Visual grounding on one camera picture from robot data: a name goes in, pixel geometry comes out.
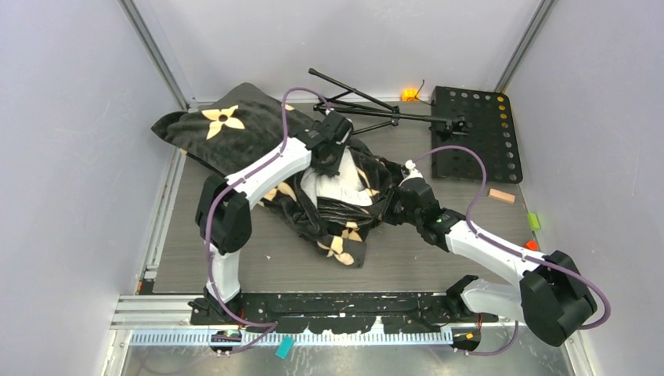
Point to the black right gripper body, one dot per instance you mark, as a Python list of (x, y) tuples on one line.
[(397, 211)]

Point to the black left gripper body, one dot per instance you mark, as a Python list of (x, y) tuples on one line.
[(330, 166)]

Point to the white pillow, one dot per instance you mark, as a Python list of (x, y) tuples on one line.
[(346, 187)]

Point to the black floral pillowcase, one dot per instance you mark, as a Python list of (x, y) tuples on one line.
[(246, 124)]

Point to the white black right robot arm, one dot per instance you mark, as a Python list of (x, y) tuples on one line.
[(544, 292)]

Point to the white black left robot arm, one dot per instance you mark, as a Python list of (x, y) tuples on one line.
[(225, 204)]

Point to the small wooden block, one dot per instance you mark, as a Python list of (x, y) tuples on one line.
[(501, 196)]

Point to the black folding stand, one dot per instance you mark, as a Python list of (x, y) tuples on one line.
[(373, 109)]

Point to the orange small device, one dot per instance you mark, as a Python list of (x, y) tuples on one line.
[(413, 94)]

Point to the black perforated plate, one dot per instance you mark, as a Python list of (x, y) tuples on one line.
[(482, 122)]

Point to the green small block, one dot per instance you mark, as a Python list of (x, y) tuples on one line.
[(534, 222)]

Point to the red small block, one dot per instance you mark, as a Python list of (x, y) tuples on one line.
[(531, 245)]

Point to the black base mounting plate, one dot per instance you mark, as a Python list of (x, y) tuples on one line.
[(336, 313)]

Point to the teal tape piece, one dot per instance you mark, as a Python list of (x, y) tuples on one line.
[(285, 347)]

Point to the aluminium frame rail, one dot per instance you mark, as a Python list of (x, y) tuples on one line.
[(162, 320)]

